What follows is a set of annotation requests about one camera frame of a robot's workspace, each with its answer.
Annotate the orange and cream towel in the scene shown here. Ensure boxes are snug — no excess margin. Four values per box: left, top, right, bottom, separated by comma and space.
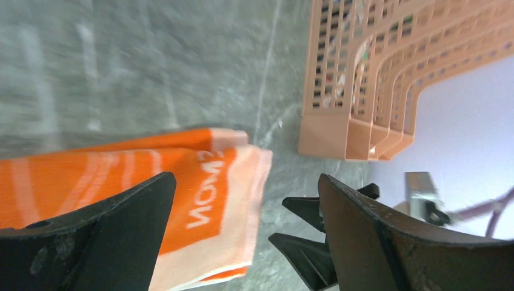
1, 129, 273, 290

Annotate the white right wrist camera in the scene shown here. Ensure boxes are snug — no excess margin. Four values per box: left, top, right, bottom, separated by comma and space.
405, 172, 451, 227

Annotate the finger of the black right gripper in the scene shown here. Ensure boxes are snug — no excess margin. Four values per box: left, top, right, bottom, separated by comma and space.
281, 182, 381, 234
268, 233, 338, 290

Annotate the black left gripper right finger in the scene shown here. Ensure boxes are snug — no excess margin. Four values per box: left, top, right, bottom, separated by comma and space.
318, 174, 513, 290

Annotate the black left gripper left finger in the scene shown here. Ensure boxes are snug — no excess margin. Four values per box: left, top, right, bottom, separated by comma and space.
1, 172, 176, 290

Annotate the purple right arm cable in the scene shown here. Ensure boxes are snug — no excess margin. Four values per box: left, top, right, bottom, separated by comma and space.
446, 186, 514, 239

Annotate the pink plastic file organizer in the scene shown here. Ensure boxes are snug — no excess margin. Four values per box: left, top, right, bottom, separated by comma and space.
298, 1, 513, 161

